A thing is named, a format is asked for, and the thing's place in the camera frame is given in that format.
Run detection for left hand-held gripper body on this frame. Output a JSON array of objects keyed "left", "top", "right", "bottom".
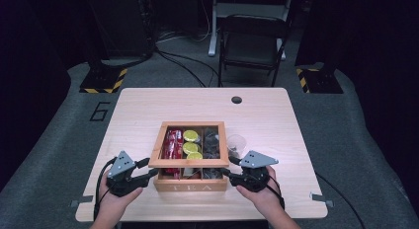
[{"left": 106, "top": 150, "right": 142, "bottom": 197}]

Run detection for thin black floor cable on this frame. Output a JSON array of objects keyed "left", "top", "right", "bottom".
[{"left": 314, "top": 172, "right": 368, "bottom": 229}]

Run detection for red tea packet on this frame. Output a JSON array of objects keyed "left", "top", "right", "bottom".
[
  {"left": 174, "top": 129, "right": 185, "bottom": 160},
  {"left": 163, "top": 129, "right": 176, "bottom": 176}
]

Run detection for stand base with hazard stripes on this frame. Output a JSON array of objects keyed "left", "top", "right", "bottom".
[
  {"left": 294, "top": 66, "right": 344, "bottom": 95},
  {"left": 79, "top": 67, "right": 128, "bottom": 95}
]

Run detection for person's left hand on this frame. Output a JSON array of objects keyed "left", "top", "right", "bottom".
[{"left": 98, "top": 172, "right": 144, "bottom": 212}]

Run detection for pale foil packet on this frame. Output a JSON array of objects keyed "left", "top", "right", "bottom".
[{"left": 183, "top": 167, "right": 201, "bottom": 180}]

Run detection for white floor cable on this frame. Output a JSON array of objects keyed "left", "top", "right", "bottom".
[{"left": 157, "top": 0, "right": 212, "bottom": 44}]

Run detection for pile of dark tea packets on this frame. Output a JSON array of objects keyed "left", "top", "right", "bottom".
[{"left": 202, "top": 127, "right": 221, "bottom": 180}]

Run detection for single dark tea bag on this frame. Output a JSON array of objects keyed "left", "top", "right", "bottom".
[{"left": 227, "top": 141, "right": 246, "bottom": 159}]

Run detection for hand-held gripper cable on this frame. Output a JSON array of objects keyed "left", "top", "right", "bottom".
[
  {"left": 93, "top": 156, "right": 119, "bottom": 222},
  {"left": 263, "top": 181, "right": 287, "bottom": 211}
]

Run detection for right hand-held gripper cable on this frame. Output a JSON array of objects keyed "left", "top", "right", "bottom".
[{"left": 263, "top": 181, "right": 287, "bottom": 211}]

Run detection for black folding chair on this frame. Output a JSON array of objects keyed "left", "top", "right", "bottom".
[{"left": 216, "top": 14, "right": 290, "bottom": 88}]

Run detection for wooden tea box glass lid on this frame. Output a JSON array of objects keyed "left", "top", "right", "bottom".
[{"left": 147, "top": 120, "right": 231, "bottom": 192}]

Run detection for dark cabinet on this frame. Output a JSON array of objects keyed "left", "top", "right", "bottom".
[{"left": 87, "top": 0, "right": 156, "bottom": 60}]

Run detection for person's right hand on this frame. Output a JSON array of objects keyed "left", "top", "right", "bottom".
[{"left": 235, "top": 166, "right": 284, "bottom": 217}]

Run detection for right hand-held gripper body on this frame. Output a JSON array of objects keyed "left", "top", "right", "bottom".
[{"left": 236, "top": 150, "right": 280, "bottom": 193}]

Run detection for white desk frame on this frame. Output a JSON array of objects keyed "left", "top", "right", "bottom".
[{"left": 208, "top": 0, "right": 294, "bottom": 61}]

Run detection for clear plastic cup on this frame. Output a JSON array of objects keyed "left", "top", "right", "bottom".
[{"left": 225, "top": 133, "right": 248, "bottom": 160}]

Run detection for left hand-held gripper cable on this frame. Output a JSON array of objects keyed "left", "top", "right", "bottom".
[{"left": 93, "top": 156, "right": 119, "bottom": 222}]

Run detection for grey table clip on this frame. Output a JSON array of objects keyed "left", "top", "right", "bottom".
[
  {"left": 308, "top": 191, "right": 335, "bottom": 209},
  {"left": 68, "top": 194, "right": 95, "bottom": 209}
]

